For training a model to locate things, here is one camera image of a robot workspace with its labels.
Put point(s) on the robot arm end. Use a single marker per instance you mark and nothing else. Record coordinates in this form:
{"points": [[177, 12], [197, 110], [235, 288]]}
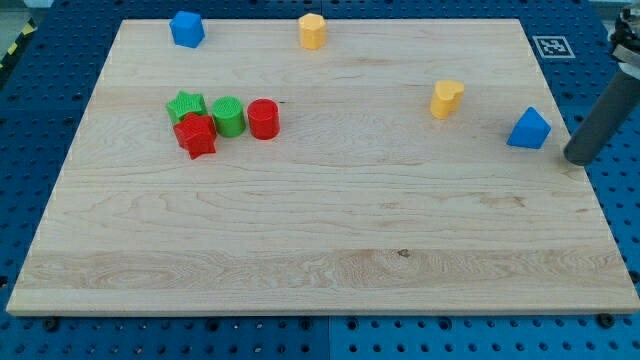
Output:
{"points": [[624, 39]]}

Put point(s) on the yellow heart block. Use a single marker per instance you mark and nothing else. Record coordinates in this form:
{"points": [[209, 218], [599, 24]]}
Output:
{"points": [[446, 98]]}

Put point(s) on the blue cube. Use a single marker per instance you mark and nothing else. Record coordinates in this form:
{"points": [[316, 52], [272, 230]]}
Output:
{"points": [[187, 29]]}

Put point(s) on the red cylinder block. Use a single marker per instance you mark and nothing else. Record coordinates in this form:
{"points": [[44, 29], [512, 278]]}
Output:
{"points": [[263, 115]]}

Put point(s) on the wooden board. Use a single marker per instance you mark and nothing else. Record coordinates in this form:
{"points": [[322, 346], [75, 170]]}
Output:
{"points": [[363, 204]]}

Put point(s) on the green cylinder block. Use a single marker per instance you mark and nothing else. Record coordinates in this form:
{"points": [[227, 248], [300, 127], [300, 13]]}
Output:
{"points": [[228, 113]]}

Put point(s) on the red star block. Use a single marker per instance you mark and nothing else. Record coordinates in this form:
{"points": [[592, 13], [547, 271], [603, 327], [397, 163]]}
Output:
{"points": [[196, 134]]}

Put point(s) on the yellow hexagonal block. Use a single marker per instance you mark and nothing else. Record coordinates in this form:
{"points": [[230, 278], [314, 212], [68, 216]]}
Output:
{"points": [[312, 31]]}

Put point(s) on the green star block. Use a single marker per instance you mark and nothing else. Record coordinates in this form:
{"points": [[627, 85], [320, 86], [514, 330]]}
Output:
{"points": [[183, 104]]}

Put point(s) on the blue triangular prism block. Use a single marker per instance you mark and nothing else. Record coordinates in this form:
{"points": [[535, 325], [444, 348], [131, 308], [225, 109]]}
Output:
{"points": [[530, 131]]}

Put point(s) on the white fiducial marker tag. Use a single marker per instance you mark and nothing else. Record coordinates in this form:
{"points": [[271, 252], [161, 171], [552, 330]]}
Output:
{"points": [[553, 47]]}

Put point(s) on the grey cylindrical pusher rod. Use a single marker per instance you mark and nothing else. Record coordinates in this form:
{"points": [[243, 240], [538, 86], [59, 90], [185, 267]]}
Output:
{"points": [[614, 105]]}

